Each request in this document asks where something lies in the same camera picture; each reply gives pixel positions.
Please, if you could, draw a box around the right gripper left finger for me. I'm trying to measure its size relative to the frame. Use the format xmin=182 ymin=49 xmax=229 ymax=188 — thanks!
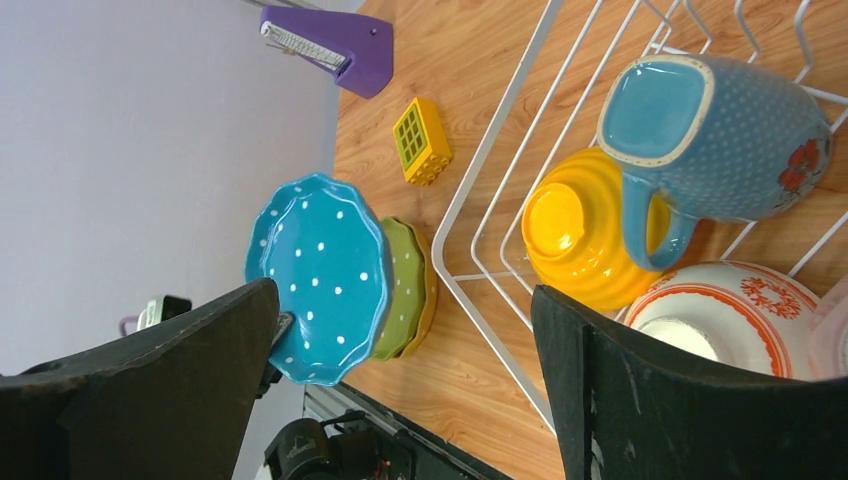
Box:
xmin=1 ymin=278 xmax=279 ymax=479

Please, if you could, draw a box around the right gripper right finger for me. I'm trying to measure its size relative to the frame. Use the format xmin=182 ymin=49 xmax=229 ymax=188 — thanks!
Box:
xmin=531 ymin=285 xmax=847 ymax=479

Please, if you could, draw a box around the yellow ribbed bowl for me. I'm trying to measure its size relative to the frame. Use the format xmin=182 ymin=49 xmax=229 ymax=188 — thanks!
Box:
xmin=520 ymin=147 xmax=663 ymax=312

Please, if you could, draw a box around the white wire dish rack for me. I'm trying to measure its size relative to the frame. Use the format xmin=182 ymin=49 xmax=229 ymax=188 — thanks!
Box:
xmin=431 ymin=1 xmax=847 ymax=425

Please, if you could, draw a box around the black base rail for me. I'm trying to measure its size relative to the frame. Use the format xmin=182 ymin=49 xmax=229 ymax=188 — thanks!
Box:
xmin=304 ymin=383 xmax=509 ymax=480

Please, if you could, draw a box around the white red patterned bowl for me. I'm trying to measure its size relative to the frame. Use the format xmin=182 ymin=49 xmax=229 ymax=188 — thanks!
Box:
xmin=622 ymin=261 xmax=820 ymax=380

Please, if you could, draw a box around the yellow toy block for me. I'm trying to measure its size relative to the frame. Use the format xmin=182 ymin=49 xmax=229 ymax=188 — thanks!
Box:
xmin=392 ymin=96 xmax=453 ymax=186

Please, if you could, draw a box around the green polka dot plate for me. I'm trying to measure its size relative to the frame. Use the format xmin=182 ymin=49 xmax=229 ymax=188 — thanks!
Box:
xmin=371 ymin=216 xmax=425 ymax=361

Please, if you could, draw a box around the pink ceramic mug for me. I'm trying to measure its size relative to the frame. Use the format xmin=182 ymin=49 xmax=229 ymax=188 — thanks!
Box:
xmin=808 ymin=276 xmax=847 ymax=379

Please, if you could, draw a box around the blue ceramic mug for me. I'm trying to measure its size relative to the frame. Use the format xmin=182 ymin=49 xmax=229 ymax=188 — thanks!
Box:
xmin=597 ymin=54 xmax=834 ymax=271

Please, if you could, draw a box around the yellow polka dot plate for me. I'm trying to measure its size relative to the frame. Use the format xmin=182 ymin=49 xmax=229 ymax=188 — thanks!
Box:
xmin=395 ymin=223 xmax=438 ymax=359

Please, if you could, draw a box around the blue polka dot plate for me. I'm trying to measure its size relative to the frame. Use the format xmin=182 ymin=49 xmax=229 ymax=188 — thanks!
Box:
xmin=244 ymin=173 xmax=394 ymax=386

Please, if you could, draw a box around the purple metronome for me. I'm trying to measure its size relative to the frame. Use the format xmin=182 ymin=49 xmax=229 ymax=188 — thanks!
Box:
xmin=260 ymin=5 xmax=394 ymax=99

